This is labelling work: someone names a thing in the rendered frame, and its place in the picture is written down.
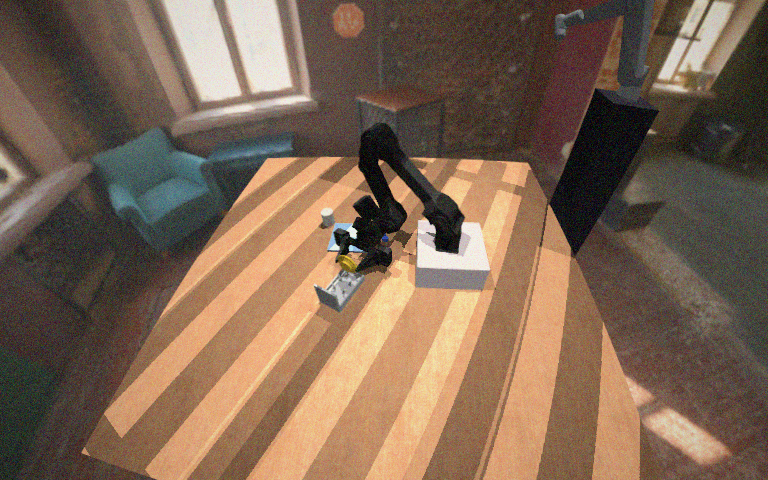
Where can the yellow plate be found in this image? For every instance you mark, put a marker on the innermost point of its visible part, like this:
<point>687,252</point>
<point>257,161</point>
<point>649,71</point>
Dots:
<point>346,263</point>

